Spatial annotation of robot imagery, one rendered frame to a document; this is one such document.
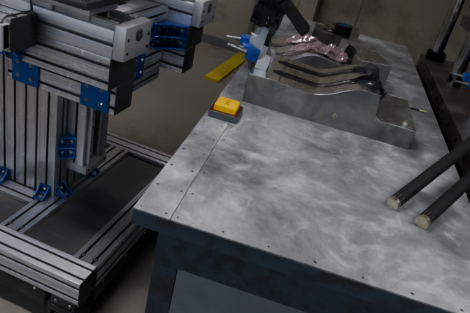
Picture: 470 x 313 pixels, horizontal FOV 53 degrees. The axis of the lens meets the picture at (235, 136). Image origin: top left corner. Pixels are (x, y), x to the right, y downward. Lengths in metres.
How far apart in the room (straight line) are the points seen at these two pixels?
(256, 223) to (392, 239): 0.28
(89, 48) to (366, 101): 0.76
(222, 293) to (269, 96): 0.64
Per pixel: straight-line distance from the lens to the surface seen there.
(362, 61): 1.77
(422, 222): 1.09
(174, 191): 0.95
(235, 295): 0.98
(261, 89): 1.39
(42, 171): 1.84
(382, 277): 0.92
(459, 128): 1.83
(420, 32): 4.31
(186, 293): 1.01
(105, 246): 1.67
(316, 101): 1.39
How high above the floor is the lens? 1.34
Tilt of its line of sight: 27 degrees down
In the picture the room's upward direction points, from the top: 14 degrees clockwise
